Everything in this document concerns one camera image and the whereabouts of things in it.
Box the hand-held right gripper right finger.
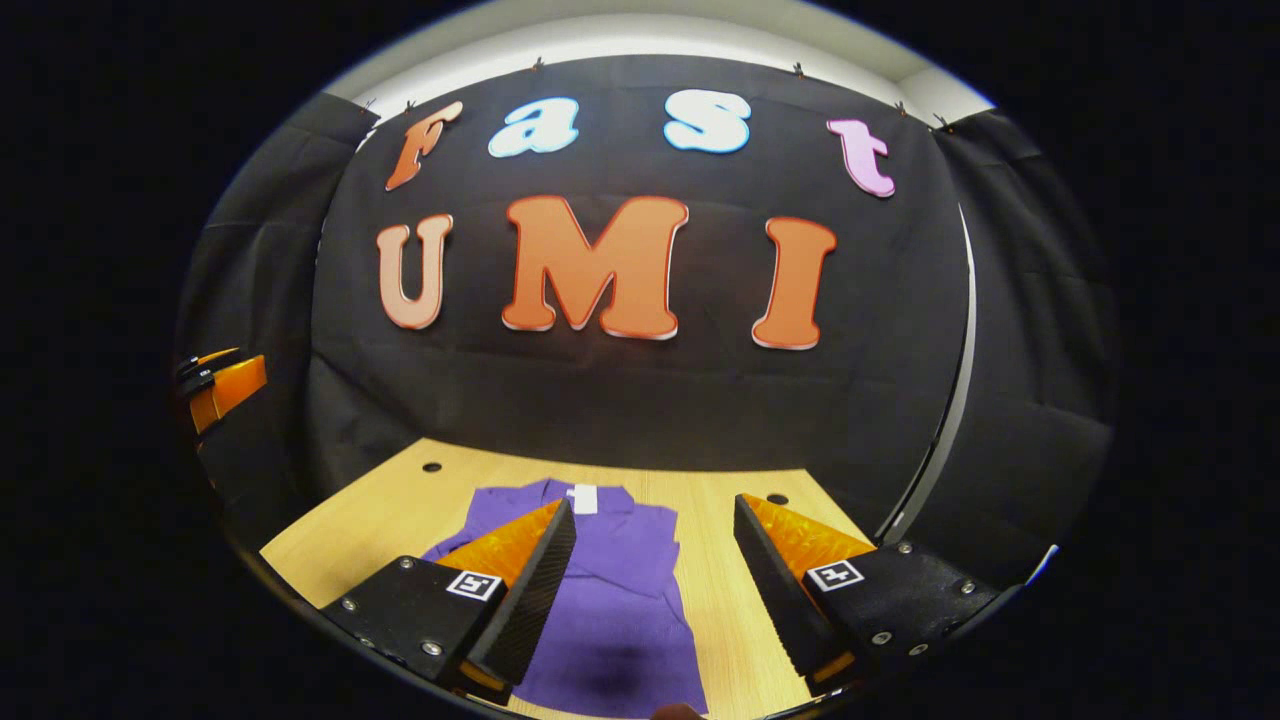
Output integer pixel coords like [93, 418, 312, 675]
[733, 493, 1003, 698]

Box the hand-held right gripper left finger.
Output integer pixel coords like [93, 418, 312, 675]
[318, 497, 579, 707]

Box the purple knit shirt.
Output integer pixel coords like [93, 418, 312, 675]
[420, 478, 711, 719]

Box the black backdrop cloth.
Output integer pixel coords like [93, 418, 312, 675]
[175, 55, 1116, 591]

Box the white frame pole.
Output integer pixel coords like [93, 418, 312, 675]
[878, 203, 978, 544]

